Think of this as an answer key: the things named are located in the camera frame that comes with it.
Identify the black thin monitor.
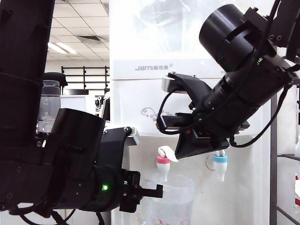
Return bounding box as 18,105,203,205
63,89,89,96

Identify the twin tube ceiling light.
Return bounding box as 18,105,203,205
48,42,77,54

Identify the dark office chair back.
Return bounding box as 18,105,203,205
103,89,111,121

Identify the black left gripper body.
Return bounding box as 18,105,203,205
119,170,143,213

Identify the black chair headrest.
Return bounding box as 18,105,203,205
43,72,68,87

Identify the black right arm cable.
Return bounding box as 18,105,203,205
229,84,291,148

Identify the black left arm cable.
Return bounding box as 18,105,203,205
8,201,78,225

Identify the white desk partition box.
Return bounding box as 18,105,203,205
60,95,96,115

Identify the dark metal shelving rack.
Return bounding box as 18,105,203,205
269,93,300,225

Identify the red-collared white water tap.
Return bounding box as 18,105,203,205
156,146,180,183

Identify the dark grey water bottle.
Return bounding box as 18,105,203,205
37,79,61,136

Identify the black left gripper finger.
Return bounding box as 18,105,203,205
140,184,164,199

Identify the clear plastic mug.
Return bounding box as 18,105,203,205
140,174,195,225

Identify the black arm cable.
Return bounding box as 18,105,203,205
229,84,291,148
8,201,78,225

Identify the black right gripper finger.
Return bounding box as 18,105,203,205
161,113,196,132

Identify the ceiling air vent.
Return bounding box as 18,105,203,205
77,35,101,44

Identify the blue-collared white water tap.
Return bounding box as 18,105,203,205
212,150,228,182

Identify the plastic-wrapped clear water jug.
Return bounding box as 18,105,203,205
131,0,233,57

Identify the red and white package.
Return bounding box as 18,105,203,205
294,173,300,207

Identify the black wall shelving frame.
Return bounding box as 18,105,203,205
61,66,110,90

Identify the white floor water dispenser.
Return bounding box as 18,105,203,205
110,55,270,225

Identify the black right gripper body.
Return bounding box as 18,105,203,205
175,130,230,161

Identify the black right camera cable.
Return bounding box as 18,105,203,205
156,89,195,136

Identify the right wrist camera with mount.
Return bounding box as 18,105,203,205
161,72,214,112

